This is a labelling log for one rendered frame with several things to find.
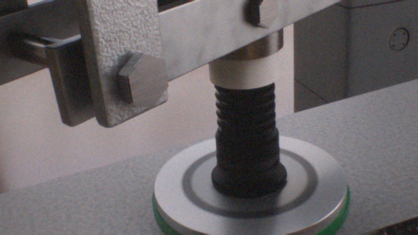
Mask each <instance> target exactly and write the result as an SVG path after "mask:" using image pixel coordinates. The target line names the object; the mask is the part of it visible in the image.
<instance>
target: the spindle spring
mask: <svg viewBox="0 0 418 235"><path fill-rule="evenodd" d="M214 88H215V89H216V91H215V97H216V98H217V99H216V102H215V106H216V107H217V108H218V109H217V110H216V114H217V116H218V119H217V123H218V125H219V127H218V133H219V135H220V137H222V138H223V139H225V140H228V141H233V142H252V141H257V140H259V139H262V138H265V137H267V136H268V135H270V134H271V133H272V132H274V129H275V127H276V121H275V118H276V112H275V106H276V104H275V102H274V100H275V97H276V96H275V93H274V90H275V84H274V82H273V83H272V84H270V85H267V86H263V87H260V88H254V89H248V90H232V89H226V88H221V87H219V86H215V85H214ZM260 91H262V92H260ZM258 92H260V93H258ZM253 93H258V94H254V95H250V96H228V95H245V94H253ZM260 101H262V102H260ZM258 102H260V103H258ZM254 103H258V104H254ZM229 104H230V105H247V104H254V105H250V106H229ZM259 111H260V112H259ZM256 112H259V113H256ZM251 113H256V114H251ZM229 114H250V116H230V115H229ZM261 120H262V121H261ZM258 121H260V122H258ZM254 122H257V123H254ZM230 123H232V124H230ZM250 123H254V124H250ZM234 124H248V125H234ZM259 130H261V131H259ZM257 131H259V132H257ZM229 132H230V133H235V134H230V133H229ZM253 132H256V133H254V134H247V133H253ZM239 134H243V135H239Z"/></svg>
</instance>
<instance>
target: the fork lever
mask: <svg viewBox="0 0 418 235"><path fill-rule="evenodd" d="M339 1H341V0H180V1H177V2H173V3H171V4H167V5H164V6H161V7H158V10H159V21H160V31H161V37H162V48H163V54H164V59H162V58H158V57H153V56H150V55H147V54H144V53H139V52H135V53H134V55H133V56H132V57H131V58H130V59H129V61H128V62H127V64H125V66H124V68H123V69H122V70H121V71H120V72H119V73H118V78H119V85H120V89H121V95H122V99H123V102H124V103H127V104H131V105H135V106H142V107H147V108H153V107H154V105H156V103H157V102H158V100H159V99H160V97H161V96H162V95H163V94H164V92H165V90H166V89H167V88H168V87H169V86H168V82H169V81H172V80H174V79H176V78H178V77H180V76H182V75H184V74H187V73H189V72H191V71H194V70H196V69H197V68H199V67H200V66H203V65H206V64H207V63H210V62H212V61H214V60H217V59H219V58H221V57H223V56H225V55H227V54H229V53H231V52H234V51H235V50H237V49H239V48H241V47H244V46H245V45H247V44H250V43H252V42H255V41H257V40H259V39H261V38H263V37H266V36H268V35H270V34H272V33H274V32H277V30H279V29H281V28H283V27H286V26H288V25H291V24H293V23H295V22H297V21H299V20H301V19H304V18H306V17H308V16H310V15H312V14H315V13H316V12H318V11H321V10H322V9H326V8H328V7H330V6H332V5H334V4H336V3H338V2H339ZM46 68H48V69H49V71H50V76H51V79H52V84H53V88H54V92H55V96H56V100H57V104H58V109H59V112H60V117H61V120H62V123H63V124H66V125H68V126H70V127H75V126H77V125H79V124H81V123H83V122H85V121H88V120H90V119H92V118H95V117H96V115H95V109H94V105H93V99H92V94H91V88H90V81H89V77H88V71H87V67H86V61H85V54H84V51H83V44H82V40H81V37H80V31H79V27H78V20H77V14H76V10H75V3H74V0H45V1H41V2H37V3H34V4H30V5H27V6H22V7H18V8H15V9H11V10H9V11H6V12H2V13H0V86H1V85H3V84H6V83H9V82H12V81H14V80H18V79H20V78H23V76H26V75H30V74H31V73H35V72H37V71H41V70H43V69H46Z"/></svg>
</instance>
